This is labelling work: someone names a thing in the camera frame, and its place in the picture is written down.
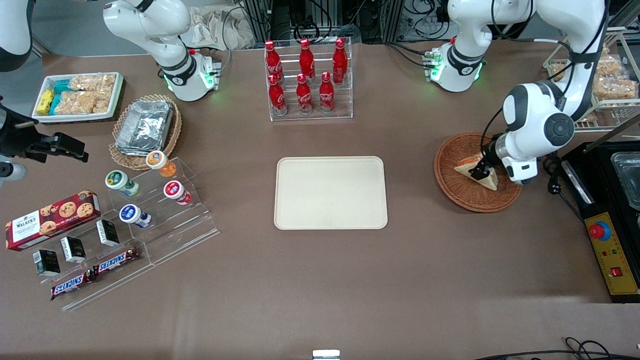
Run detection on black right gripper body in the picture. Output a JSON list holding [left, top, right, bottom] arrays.
[[0, 97, 56, 163]]

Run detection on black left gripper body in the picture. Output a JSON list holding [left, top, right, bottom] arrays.
[[482, 132, 508, 168]]

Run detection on triangular sandwich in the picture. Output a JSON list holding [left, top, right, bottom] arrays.
[[453, 154, 499, 192]]

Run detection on brown wicker basket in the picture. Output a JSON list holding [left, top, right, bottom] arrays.
[[433, 131, 524, 214]]

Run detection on white rectangular snack tray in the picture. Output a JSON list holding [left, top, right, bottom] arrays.
[[31, 71, 126, 124]]

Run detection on light woven wicker basket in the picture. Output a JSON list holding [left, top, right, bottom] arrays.
[[108, 94, 183, 172]]

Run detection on cream plastic tray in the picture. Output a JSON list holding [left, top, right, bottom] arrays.
[[274, 156, 389, 231]]

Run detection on clear bag of rice crackers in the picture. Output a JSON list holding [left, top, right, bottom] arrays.
[[54, 90, 112, 116], [69, 74, 117, 94]]

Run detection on yellow snack pack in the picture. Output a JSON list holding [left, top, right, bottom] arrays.
[[37, 89, 55, 115]]

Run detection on green lid yogurt cup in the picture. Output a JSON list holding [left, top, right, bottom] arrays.
[[105, 170, 141, 197]]

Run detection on red Walkers cookie box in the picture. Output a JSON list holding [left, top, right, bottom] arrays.
[[5, 190, 102, 252]]

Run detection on stacked aluminium foil containers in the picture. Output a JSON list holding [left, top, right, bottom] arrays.
[[115, 99, 175, 156]]

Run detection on blue lid yogurt cup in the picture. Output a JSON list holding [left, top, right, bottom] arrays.
[[119, 204, 152, 229]]

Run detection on small black box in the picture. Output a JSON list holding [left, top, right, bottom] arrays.
[[33, 249, 61, 277], [60, 236, 87, 264], [96, 219, 121, 247]]

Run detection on orange lid yogurt cup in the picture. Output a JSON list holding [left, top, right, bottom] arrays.
[[146, 150, 177, 178]]

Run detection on red lid yogurt cup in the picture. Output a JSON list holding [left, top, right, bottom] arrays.
[[163, 180, 193, 206]]

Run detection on black platform with metal strip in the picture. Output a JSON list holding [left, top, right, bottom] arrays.
[[560, 141, 640, 304]]

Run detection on Snickers chocolate bar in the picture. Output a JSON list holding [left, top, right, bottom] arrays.
[[92, 247, 141, 276], [50, 270, 96, 301]]

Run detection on grey metal bar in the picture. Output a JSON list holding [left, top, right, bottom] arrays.
[[584, 115, 640, 153]]

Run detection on clear plastic container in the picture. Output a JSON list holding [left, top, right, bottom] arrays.
[[610, 151, 640, 211]]

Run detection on clear acrylic stepped snack stand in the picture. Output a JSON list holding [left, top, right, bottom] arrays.
[[15, 215, 156, 312]]

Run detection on clear acrylic stepped cup stand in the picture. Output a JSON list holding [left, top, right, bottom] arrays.
[[107, 157, 221, 266]]

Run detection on clear acrylic bottle rack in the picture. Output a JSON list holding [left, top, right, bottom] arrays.
[[264, 37, 354, 122]]

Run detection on yellow emergency stop box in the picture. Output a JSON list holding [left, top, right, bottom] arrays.
[[584, 212, 640, 297]]

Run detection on red cola bottle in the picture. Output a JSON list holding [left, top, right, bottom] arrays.
[[296, 73, 314, 115], [264, 40, 284, 84], [332, 37, 349, 85], [299, 38, 316, 83], [319, 71, 335, 114], [268, 74, 288, 116]]

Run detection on beige crumpled cloth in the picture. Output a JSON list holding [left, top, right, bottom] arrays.
[[180, 5, 256, 51]]

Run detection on black cable with plug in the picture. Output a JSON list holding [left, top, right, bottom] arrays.
[[542, 155, 586, 221]]

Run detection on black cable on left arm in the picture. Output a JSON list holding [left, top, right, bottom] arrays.
[[480, 0, 611, 156]]

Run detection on black cables at arm base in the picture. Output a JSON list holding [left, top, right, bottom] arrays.
[[385, 40, 436, 68]]

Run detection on black looped table cable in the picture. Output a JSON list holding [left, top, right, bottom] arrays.
[[472, 337, 640, 360]]

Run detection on black equipment rack with cables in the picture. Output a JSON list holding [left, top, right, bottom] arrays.
[[242, 0, 406, 46]]

